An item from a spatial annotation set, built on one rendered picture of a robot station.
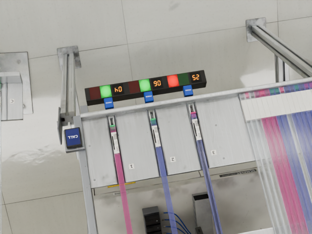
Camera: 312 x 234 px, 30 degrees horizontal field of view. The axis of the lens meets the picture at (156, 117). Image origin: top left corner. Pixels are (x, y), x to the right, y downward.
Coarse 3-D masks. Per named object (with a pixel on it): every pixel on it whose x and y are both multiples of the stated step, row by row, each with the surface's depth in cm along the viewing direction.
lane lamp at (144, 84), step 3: (141, 81) 163; (144, 81) 163; (147, 81) 163; (141, 84) 162; (144, 84) 162; (147, 84) 162; (141, 87) 162; (144, 87) 162; (147, 87) 162; (141, 90) 162; (144, 90) 162; (147, 90) 162; (150, 90) 162
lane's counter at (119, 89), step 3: (117, 84) 162; (120, 84) 162; (114, 87) 162; (117, 87) 162; (120, 87) 162; (114, 90) 162; (117, 90) 162; (120, 90) 162; (123, 90) 162; (114, 93) 161; (117, 93) 161; (120, 93) 161; (123, 93) 161
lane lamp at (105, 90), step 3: (102, 87) 162; (105, 87) 162; (108, 87) 162; (102, 90) 161; (105, 90) 161; (108, 90) 162; (102, 93) 161; (105, 93) 161; (108, 93) 161; (102, 96) 161; (105, 96) 161; (108, 96) 161; (111, 96) 161
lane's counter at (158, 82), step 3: (156, 78) 163; (159, 78) 163; (153, 81) 163; (156, 81) 163; (159, 81) 163; (153, 84) 162; (156, 84) 162; (159, 84) 162; (162, 84) 162; (153, 87) 162; (156, 87) 162; (159, 87) 162; (162, 87) 162
